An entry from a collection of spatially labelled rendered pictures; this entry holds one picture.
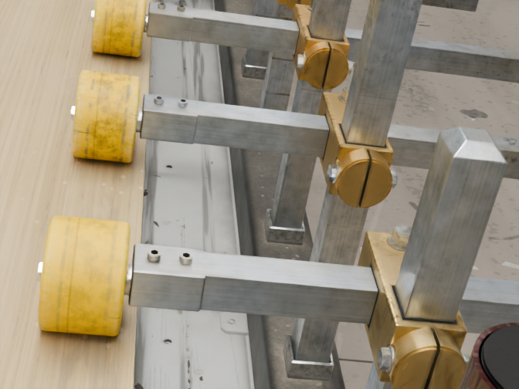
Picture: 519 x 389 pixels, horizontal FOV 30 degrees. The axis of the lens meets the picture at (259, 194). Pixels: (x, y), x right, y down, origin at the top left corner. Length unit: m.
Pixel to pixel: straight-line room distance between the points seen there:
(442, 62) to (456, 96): 2.50
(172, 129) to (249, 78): 0.76
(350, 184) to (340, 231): 0.07
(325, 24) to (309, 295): 0.46
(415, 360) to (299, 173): 0.55
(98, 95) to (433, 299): 0.37
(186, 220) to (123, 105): 0.52
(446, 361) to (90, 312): 0.24
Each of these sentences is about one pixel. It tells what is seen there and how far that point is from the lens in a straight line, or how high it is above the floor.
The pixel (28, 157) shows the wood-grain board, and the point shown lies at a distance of 0.90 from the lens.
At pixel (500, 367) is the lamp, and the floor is 1.13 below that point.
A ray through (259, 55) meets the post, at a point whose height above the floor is 0.74.
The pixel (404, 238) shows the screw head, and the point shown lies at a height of 0.98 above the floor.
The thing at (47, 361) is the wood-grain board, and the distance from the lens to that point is 0.68.
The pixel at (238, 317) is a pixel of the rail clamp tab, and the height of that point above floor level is 0.63.
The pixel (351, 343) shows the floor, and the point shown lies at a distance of 2.23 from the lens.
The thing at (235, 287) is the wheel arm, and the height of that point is 0.95.
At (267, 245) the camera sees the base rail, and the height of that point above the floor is 0.70.
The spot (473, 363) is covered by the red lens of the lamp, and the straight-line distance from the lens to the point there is 0.37.
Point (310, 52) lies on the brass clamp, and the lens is 1.07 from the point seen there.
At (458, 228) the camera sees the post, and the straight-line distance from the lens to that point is 0.62.
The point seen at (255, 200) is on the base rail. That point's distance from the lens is 1.28.
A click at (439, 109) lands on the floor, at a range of 3.52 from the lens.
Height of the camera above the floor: 1.34
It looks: 30 degrees down
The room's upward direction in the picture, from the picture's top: 11 degrees clockwise
